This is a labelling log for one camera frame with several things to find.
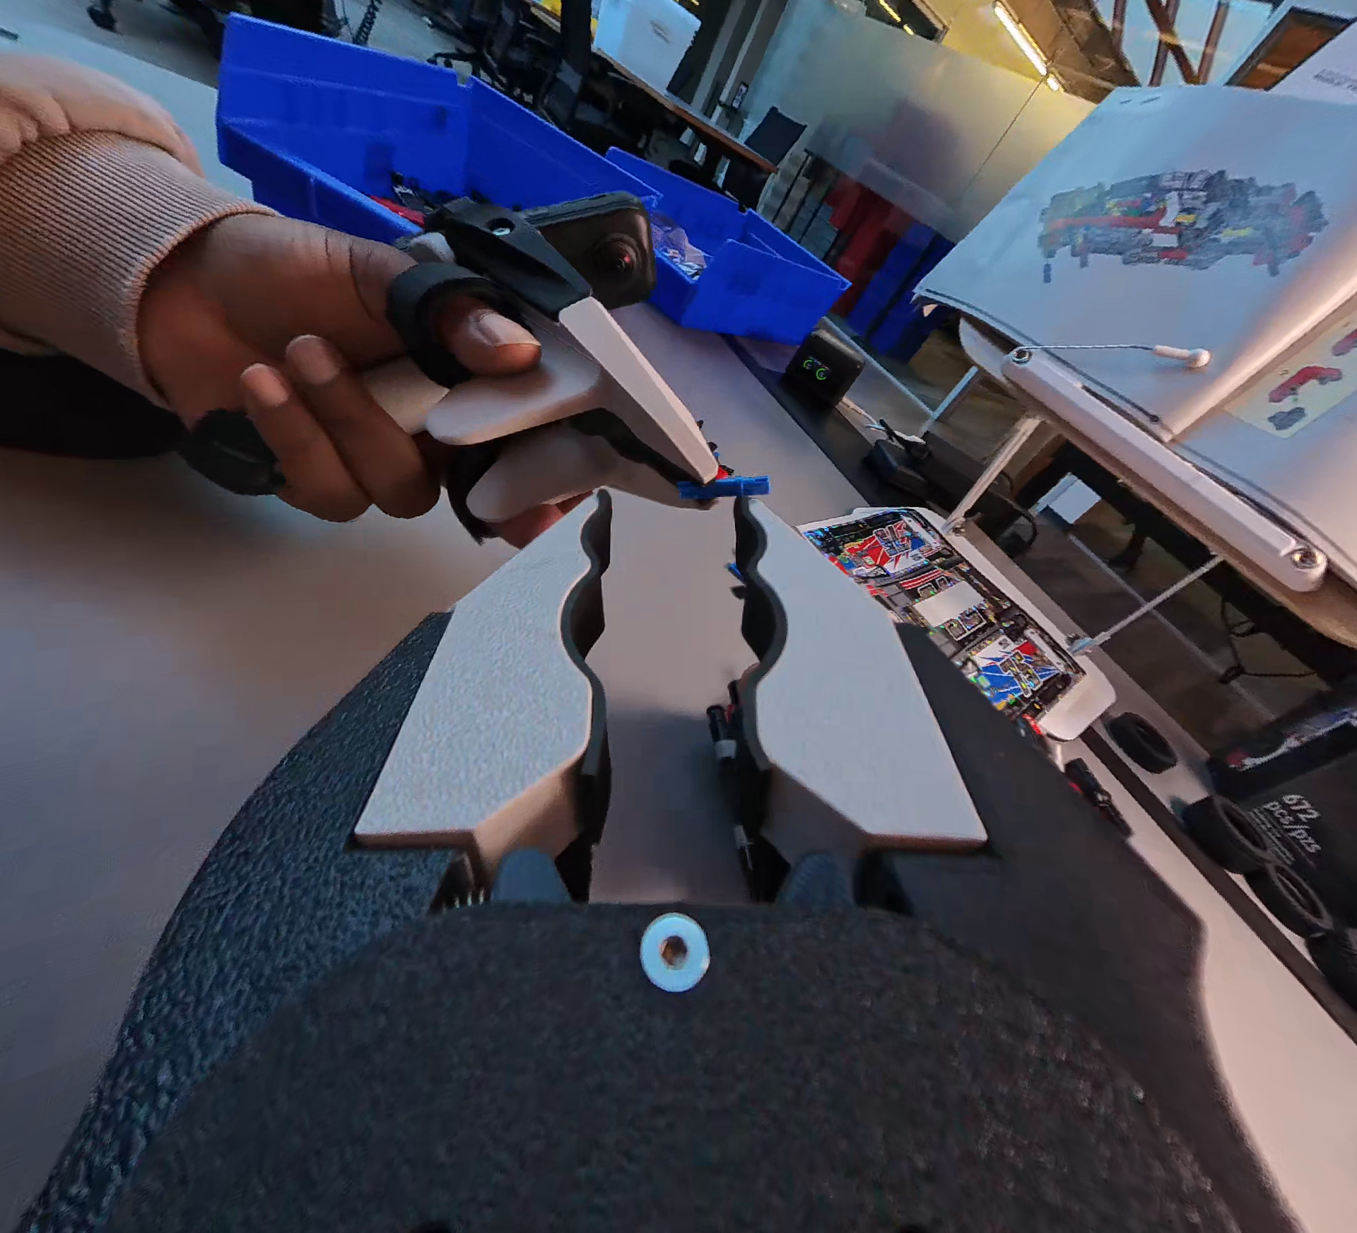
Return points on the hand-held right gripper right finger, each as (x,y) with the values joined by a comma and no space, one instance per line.
(859,724)

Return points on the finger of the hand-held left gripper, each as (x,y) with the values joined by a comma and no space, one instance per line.
(646,396)
(572,470)

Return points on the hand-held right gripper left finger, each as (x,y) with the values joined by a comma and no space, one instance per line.
(487,724)

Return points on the blue lego pin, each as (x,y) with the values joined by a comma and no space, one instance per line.
(727,488)

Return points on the blue bin with tag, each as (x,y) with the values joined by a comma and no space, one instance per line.
(349,120)

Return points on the person's left forearm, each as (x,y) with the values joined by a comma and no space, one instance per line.
(95,215)

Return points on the assorted large lego parts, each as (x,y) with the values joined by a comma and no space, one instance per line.
(413,200)

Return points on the black rubber lego tyre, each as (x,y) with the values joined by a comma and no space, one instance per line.
(1232,833)
(1337,967)
(1143,742)
(1290,900)

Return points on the black lego set box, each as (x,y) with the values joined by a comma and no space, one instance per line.
(1305,788)

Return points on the small clear plastic bag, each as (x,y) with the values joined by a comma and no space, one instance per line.
(679,248)

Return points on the holographic sticker sheet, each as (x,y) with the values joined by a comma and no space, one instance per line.
(954,607)

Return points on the large blue storage bin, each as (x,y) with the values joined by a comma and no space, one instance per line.
(764,279)

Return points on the long wooden office desk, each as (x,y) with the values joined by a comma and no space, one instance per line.
(657,105)

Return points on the black device with display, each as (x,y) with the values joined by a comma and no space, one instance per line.
(823,372)

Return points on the white storage boxes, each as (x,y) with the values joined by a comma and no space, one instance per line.
(636,14)

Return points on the black power adapter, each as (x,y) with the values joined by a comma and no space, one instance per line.
(933,481)

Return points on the red and blue crates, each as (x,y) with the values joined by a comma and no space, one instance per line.
(890,258)

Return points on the white metal book stand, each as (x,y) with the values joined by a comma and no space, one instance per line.
(1156,470)

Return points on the black chair armrest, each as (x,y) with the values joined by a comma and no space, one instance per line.
(74,407)

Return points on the white instruction booklet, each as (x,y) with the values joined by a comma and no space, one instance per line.
(1166,301)

